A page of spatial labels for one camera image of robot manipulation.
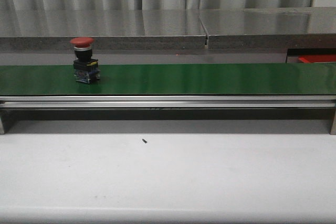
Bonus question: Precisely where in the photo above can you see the grey stone counter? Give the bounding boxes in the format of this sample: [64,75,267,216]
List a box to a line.
[1,7,335,65]

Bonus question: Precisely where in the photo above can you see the green conveyor belt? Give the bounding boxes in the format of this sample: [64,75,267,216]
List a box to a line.
[1,63,335,95]

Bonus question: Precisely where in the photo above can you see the red mushroom push button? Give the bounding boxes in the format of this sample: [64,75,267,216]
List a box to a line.
[70,37,100,84]

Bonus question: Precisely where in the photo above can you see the red tray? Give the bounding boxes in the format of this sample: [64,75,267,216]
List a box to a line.
[298,55,336,63]

